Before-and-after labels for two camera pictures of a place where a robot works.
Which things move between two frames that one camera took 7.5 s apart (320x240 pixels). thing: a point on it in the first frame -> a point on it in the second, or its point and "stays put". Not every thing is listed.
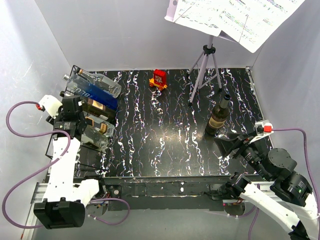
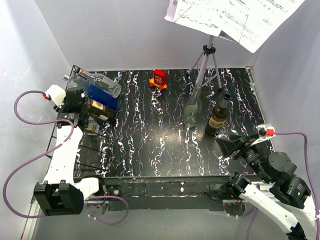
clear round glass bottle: (92, 135) -> (193, 110)
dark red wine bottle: (218, 116) stays put
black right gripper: (225, 145) stays put
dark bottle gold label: (89, 104) stays put
